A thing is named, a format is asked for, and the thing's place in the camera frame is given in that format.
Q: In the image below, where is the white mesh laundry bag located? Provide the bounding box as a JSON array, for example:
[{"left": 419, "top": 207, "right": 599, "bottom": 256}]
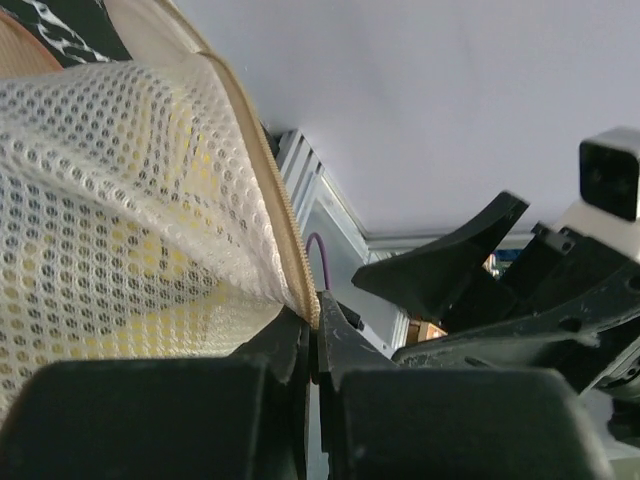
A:
[{"left": 1, "top": 1, "right": 320, "bottom": 411}]

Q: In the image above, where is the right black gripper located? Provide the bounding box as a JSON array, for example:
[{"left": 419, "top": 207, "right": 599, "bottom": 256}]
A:
[{"left": 352, "top": 191, "right": 639, "bottom": 393}]

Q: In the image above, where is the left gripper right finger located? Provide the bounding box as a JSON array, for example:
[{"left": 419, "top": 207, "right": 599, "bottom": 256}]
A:
[{"left": 317, "top": 292, "right": 614, "bottom": 479}]

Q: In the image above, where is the floral pink oven mitt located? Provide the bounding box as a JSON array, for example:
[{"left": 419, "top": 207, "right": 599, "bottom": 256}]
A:
[{"left": 0, "top": 12, "right": 64, "bottom": 79}]

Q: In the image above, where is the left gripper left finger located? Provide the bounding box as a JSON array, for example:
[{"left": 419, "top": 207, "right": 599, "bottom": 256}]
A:
[{"left": 1, "top": 311, "right": 309, "bottom": 479}]

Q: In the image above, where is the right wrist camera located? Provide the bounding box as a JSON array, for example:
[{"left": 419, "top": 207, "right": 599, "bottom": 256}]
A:
[{"left": 554, "top": 126, "right": 639, "bottom": 261}]

